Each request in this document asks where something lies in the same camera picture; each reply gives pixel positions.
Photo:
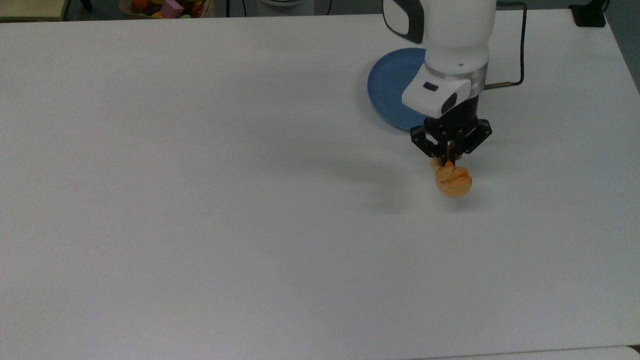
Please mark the black stand base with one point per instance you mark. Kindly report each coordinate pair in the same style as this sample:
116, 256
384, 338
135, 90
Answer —
589, 15

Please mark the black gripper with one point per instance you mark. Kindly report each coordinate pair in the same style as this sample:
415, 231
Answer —
452, 127

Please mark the toy chicken drumstick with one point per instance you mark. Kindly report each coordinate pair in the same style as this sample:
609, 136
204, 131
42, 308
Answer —
454, 182

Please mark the blue round plate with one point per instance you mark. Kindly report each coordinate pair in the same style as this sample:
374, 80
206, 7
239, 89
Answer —
392, 90

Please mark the light wooden board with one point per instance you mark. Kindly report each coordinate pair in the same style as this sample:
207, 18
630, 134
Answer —
32, 9

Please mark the pink toy block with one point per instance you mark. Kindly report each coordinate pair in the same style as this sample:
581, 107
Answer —
171, 9

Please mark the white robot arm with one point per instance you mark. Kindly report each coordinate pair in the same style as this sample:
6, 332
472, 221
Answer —
457, 40

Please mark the basket of toys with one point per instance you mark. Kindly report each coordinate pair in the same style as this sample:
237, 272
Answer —
140, 11

